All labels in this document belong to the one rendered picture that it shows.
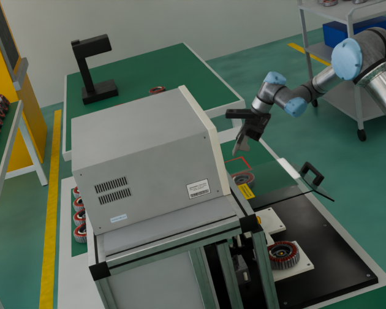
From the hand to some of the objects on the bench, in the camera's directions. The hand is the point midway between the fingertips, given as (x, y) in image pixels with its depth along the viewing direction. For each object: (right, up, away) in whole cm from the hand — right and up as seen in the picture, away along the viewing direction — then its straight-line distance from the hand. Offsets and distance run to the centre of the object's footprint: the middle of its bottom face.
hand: (233, 148), depth 222 cm
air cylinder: (-1, -41, -49) cm, 64 cm away
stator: (+12, -36, -48) cm, 61 cm away
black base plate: (+9, -35, -36) cm, 51 cm away
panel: (-14, -40, -39) cm, 58 cm away
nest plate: (+12, -37, -47) cm, 61 cm away
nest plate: (+7, -28, -25) cm, 39 cm away
